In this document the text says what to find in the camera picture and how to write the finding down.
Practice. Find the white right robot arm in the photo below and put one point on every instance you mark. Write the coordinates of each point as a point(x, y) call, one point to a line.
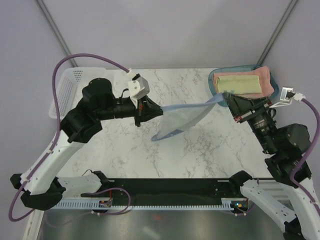
point(289, 147)

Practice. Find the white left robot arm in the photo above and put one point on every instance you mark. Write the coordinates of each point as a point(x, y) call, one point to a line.
point(42, 188)

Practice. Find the yellow green towel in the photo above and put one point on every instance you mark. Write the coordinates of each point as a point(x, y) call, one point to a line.
point(238, 84)

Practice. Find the blue towel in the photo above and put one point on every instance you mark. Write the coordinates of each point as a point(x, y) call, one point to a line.
point(181, 117)

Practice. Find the silver aluminium rail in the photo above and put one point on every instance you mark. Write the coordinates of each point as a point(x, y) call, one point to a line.
point(276, 191)

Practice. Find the right corner frame post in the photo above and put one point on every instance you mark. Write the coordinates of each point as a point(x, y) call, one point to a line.
point(290, 8)

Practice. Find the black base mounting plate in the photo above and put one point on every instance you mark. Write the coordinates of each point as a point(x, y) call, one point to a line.
point(204, 190)

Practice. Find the pink terry towel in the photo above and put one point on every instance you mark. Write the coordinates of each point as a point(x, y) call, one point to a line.
point(247, 82)

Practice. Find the white slotted cable duct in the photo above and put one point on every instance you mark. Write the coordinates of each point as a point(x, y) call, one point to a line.
point(120, 204)

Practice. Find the white plastic basket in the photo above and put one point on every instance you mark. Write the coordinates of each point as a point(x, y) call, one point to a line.
point(72, 82)

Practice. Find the corner frame post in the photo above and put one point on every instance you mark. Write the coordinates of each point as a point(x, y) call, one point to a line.
point(290, 8)
point(44, 10)

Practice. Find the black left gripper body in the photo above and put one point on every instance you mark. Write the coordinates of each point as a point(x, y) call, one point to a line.
point(123, 109)

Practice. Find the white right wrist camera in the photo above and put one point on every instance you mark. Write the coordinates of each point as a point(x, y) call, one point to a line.
point(287, 96)

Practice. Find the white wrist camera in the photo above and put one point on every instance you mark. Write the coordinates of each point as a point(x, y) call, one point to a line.
point(287, 96)
point(138, 87)

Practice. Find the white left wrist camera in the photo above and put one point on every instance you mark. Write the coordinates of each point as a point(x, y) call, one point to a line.
point(138, 87)

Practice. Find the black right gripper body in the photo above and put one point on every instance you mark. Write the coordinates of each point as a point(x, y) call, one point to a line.
point(261, 121)

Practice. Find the left corner frame post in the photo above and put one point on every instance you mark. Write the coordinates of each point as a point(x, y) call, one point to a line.
point(44, 10)

